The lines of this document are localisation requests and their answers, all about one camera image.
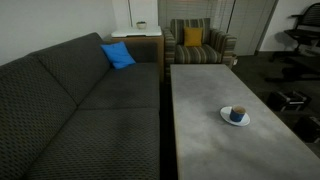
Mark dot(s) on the yellow throw pillow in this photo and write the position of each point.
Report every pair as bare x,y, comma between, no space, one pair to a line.
193,36

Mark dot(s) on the dark grey patterned sofa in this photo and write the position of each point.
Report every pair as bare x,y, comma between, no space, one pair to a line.
100,133

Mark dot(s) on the wooden side table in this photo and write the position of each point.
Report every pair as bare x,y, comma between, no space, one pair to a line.
160,56

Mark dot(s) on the black office chair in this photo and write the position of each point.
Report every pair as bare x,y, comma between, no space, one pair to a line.
305,33

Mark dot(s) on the black floor stand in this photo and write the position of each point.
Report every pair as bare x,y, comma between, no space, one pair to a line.
296,73

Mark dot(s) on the white round plate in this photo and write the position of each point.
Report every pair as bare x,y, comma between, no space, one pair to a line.
225,114

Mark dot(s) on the blue mug with cream inside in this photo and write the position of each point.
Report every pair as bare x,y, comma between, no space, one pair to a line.
237,115

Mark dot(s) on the blue throw pillow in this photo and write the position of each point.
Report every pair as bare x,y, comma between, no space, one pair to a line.
118,55

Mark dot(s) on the white shade floor lamp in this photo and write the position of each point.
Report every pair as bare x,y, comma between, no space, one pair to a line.
129,13

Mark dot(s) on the black case on floor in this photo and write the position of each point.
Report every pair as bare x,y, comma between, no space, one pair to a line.
288,100
308,128

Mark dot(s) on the thin black floor lamp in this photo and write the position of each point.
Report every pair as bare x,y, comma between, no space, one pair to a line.
230,16

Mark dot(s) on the striped armchair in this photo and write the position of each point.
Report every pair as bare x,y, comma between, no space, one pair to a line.
198,54

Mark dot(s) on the small white plant bowl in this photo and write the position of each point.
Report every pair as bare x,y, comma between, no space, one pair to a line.
141,25

